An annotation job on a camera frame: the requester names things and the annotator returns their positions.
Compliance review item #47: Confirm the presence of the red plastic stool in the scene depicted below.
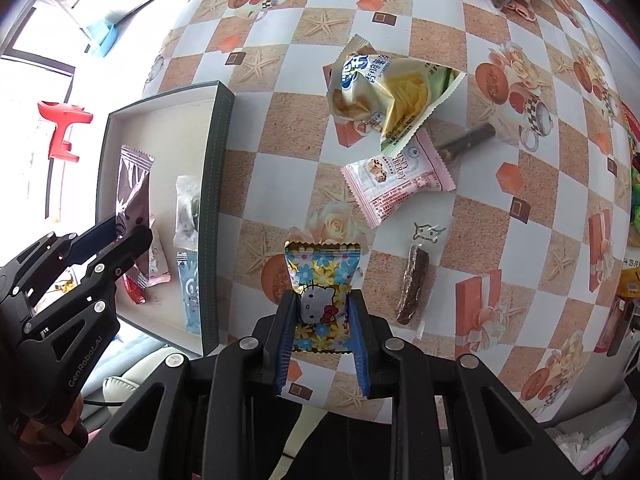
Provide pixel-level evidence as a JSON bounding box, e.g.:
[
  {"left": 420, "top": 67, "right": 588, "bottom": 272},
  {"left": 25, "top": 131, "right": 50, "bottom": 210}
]
[{"left": 37, "top": 101, "right": 94, "bottom": 163}]

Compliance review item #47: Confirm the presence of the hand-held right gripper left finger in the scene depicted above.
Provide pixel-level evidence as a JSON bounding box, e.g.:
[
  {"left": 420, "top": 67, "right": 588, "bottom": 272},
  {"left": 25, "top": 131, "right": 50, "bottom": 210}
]
[{"left": 62, "top": 290, "right": 301, "bottom": 480}]

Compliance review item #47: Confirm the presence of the pink biscuit packet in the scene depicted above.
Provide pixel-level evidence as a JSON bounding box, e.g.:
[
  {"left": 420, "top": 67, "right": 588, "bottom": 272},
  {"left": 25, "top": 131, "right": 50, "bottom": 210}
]
[
  {"left": 341, "top": 127, "right": 457, "bottom": 227},
  {"left": 142, "top": 227, "right": 171, "bottom": 287}
]

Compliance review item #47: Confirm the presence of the cartoon cat candy packet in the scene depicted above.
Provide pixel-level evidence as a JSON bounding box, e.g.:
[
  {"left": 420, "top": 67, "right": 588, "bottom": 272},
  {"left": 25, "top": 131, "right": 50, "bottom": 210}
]
[{"left": 284, "top": 241, "right": 363, "bottom": 356}]

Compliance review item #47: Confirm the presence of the brown stick snack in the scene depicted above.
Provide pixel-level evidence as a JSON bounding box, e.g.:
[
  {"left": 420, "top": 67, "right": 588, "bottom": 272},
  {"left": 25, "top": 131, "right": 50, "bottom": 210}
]
[{"left": 437, "top": 122, "right": 497, "bottom": 161}]

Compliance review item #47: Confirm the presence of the beige seat cushion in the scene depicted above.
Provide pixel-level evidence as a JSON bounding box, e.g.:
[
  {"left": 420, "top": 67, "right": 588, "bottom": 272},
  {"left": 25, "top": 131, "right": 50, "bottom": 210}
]
[{"left": 82, "top": 335, "right": 168, "bottom": 411}]

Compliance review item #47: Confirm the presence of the red snack packet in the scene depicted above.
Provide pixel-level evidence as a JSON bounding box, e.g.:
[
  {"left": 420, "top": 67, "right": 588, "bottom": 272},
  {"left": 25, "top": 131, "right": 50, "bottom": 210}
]
[{"left": 122, "top": 274, "right": 149, "bottom": 306}]

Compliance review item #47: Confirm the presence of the dark green shallow box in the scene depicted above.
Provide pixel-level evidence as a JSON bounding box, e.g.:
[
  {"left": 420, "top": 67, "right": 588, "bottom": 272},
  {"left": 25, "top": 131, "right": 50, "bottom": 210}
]
[{"left": 97, "top": 81, "right": 236, "bottom": 358}]

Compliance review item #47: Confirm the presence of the mauve snack packet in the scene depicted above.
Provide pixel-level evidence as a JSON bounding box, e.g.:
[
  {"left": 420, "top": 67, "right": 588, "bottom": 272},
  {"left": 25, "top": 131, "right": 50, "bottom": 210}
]
[{"left": 115, "top": 145, "right": 156, "bottom": 241}]

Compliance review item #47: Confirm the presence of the person's left hand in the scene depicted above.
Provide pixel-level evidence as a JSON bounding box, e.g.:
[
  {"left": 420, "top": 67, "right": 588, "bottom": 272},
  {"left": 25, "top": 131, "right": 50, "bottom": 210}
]
[{"left": 17, "top": 394, "right": 87, "bottom": 453}]

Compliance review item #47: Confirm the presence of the light blue snack packet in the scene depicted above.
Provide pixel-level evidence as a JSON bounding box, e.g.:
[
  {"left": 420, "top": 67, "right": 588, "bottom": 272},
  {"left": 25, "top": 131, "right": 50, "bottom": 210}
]
[{"left": 177, "top": 251, "right": 202, "bottom": 335}]

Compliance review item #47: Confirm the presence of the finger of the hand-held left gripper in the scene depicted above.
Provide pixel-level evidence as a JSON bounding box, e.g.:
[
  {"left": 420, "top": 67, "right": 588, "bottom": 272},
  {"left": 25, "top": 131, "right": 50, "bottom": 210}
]
[
  {"left": 0, "top": 214, "right": 118, "bottom": 311},
  {"left": 22, "top": 225, "right": 153, "bottom": 333}
]

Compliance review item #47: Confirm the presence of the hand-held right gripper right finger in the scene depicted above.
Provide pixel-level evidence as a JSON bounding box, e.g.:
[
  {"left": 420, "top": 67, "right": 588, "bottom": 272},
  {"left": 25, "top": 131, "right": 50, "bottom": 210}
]
[{"left": 347, "top": 290, "right": 586, "bottom": 480}]

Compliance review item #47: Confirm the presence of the clear plastic snack packet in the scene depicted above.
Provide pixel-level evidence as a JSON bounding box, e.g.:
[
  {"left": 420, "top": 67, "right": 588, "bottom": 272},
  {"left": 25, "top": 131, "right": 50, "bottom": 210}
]
[{"left": 173, "top": 175, "right": 202, "bottom": 252}]

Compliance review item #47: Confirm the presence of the dark bar in clear wrapper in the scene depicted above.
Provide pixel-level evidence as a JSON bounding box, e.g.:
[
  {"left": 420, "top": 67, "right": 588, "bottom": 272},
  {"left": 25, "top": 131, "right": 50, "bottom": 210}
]
[{"left": 395, "top": 242, "right": 431, "bottom": 341}]

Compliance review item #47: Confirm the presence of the white tissue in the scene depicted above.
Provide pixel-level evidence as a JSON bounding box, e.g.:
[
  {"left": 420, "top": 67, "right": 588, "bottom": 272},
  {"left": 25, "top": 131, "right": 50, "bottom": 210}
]
[{"left": 550, "top": 390, "right": 632, "bottom": 467}]

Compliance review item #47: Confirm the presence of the yellow box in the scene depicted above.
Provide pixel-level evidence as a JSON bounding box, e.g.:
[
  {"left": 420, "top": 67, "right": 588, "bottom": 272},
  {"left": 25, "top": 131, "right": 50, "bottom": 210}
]
[{"left": 617, "top": 265, "right": 640, "bottom": 302}]

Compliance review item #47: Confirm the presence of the green packet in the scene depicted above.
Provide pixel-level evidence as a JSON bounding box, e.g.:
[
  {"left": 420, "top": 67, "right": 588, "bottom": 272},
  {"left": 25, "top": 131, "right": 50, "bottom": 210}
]
[{"left": 627, "top": 155, "right": 640, "bottom": 248}]

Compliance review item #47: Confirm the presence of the open chips bag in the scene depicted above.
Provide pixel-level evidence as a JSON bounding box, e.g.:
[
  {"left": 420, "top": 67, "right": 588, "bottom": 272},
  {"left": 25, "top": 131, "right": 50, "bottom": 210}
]
[{"left": 322, "top": 34, "right": 468, "bottom": 156}]

